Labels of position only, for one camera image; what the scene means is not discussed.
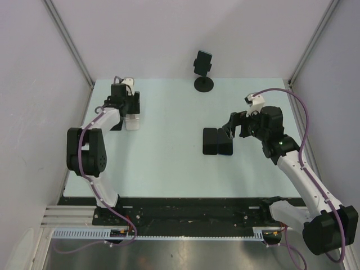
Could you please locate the teal-edged phone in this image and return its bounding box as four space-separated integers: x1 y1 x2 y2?
193 50 212 77

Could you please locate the left aluminium corner post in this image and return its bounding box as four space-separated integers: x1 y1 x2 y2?
42 0 95 89

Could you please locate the aluminium corner post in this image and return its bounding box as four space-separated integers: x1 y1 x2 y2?
287 0 342 88
42 0 95 89

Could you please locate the grey slotted cable duct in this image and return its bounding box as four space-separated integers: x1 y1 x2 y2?
52 226 279 242

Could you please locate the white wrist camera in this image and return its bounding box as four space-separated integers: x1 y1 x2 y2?
245 94 265 117
121 77 134 91

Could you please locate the white phone stand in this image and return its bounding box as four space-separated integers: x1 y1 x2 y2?
125 114 140 131

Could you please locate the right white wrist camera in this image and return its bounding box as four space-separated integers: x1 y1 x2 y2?
245 94 265 117

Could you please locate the aluminium frame rail front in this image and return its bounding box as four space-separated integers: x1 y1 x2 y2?
41 205 96 228

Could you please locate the black folding phone stand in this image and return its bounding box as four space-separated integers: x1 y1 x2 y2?
110 118 124 131

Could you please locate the right aluminium corner post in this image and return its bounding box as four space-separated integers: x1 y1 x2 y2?
287 0 342 88

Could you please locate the blue-edged black phone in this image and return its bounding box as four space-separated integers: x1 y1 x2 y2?
218 128 233 156

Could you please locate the black pole phone stand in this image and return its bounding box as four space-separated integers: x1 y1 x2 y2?
193 57 215 93

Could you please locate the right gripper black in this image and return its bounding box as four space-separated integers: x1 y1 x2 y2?
222 106 268 141

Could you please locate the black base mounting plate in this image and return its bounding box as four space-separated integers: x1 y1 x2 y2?
57 196 295 237

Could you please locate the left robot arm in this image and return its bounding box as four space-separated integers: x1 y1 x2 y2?
66 76 140 225

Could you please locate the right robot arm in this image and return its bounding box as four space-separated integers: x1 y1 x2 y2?
223 106 359 255

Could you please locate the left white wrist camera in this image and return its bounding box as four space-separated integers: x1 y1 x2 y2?
121 77 134 91

